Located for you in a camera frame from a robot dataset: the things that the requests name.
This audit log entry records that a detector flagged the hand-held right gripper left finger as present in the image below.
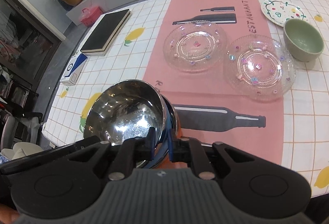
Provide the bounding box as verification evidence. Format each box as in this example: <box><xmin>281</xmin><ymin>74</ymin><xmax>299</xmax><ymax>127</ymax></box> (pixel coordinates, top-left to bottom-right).
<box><xmin>68</xmin><ymin>127</ymin><xmax>157</xmax><ymax>181</ymax></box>

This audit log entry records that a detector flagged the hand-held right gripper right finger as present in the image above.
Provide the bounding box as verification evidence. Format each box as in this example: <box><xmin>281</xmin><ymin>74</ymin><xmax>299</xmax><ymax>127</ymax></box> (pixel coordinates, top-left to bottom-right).
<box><xmin>167</xmin><ymin>128</ymin><xmax>259</xmax><ymax>179</ymax></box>

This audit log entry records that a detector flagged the stainless steel bowl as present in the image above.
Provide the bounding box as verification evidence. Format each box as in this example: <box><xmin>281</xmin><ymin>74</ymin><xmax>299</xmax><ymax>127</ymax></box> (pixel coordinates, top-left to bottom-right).
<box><xmin>83</xmin><ymin>80</ymin><xmax>167</xmax><ymax>168</ymax></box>
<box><xmin>152</xmin><ymin>96</ymin><xmax>180</xmax><ymax>169</ymax></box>

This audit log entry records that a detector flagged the clear glass plate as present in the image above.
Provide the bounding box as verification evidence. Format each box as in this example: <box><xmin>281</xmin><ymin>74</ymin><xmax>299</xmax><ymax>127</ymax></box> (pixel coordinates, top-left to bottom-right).
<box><xmin>223</xmin><ymin>36</ymin><xmax>297</xmax><ymax>103</ymax></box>
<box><xmin>163</xmin><ymin>21</ymin><xmax>229</xmax><ymax>73</ymax></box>

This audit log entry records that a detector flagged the grey chair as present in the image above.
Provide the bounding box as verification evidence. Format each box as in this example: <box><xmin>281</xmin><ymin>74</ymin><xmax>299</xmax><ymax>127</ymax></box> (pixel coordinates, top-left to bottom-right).
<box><xmin>0</xmin><ymin>99</ymin><xmax>45</xmax><ymax>160</ymax></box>

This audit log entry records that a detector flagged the pink bottle print placemat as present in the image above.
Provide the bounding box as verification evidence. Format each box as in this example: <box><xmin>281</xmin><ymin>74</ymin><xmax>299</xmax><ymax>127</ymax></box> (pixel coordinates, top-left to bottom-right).
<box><xmin>142</xmin><ymin>0</ymin><xmax>286</xmax><ymax>170</ymax></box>

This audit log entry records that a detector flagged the white and blue box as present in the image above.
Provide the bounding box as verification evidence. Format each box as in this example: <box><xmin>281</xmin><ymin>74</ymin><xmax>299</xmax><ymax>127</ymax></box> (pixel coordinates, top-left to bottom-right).
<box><xmin>60</xmin><ymin>53</ymin><xmax>88</xmax><ymax>85</ymax></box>

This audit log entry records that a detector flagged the dark glass cabinet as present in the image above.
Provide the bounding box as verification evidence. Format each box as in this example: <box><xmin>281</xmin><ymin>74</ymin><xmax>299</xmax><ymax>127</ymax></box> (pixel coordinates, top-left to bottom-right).
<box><xmin>0</xmin><ymin>0</ymin><xmax>66</xmax><ymax>97</ymax></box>

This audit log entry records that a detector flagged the black hardcover book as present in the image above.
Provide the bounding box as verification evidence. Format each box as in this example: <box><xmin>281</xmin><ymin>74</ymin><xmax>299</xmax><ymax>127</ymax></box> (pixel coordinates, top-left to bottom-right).
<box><xmin>80</xmin><ymin>9</ymin><xmax>132</xmax><ymax>56</ymax></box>

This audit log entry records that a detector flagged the red plastic basket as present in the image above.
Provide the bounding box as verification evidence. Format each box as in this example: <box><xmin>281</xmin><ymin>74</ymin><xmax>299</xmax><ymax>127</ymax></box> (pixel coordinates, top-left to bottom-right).
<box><xmin>78</xmin><ymin>7</ymin><xmax>105</xmax><ymax>26</ymax></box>

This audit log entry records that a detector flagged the green ceramic bowl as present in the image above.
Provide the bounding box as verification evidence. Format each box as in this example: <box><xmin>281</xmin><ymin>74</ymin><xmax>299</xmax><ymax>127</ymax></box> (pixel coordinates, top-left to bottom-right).
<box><xmin>283</xmin><ymin>18</ymin><xmax>324</xmax><ymax>62</ymax></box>

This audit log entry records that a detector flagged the white painted plate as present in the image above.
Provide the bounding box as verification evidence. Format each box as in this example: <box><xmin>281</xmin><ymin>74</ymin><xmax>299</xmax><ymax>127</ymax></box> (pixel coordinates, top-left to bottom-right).
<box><xmin>261</xmin><ymin>0</ymin><xmax>309</xmax><ymax>27</ymax></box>

